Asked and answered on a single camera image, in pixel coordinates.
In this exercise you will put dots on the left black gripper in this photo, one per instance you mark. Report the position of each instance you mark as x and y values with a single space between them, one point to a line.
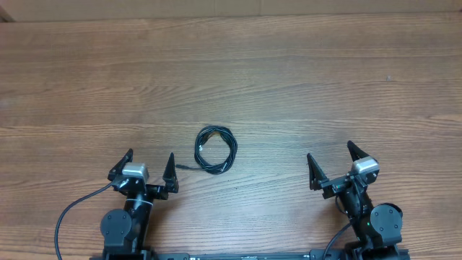
160 192

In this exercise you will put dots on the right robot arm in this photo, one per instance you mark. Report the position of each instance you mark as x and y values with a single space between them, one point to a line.
372 232

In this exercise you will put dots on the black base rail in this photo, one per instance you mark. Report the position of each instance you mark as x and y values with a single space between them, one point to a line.
249 255

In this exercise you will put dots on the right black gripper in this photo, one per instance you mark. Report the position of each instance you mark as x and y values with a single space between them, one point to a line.
335 185

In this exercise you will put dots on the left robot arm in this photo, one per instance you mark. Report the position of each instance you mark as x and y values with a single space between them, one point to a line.
125 230

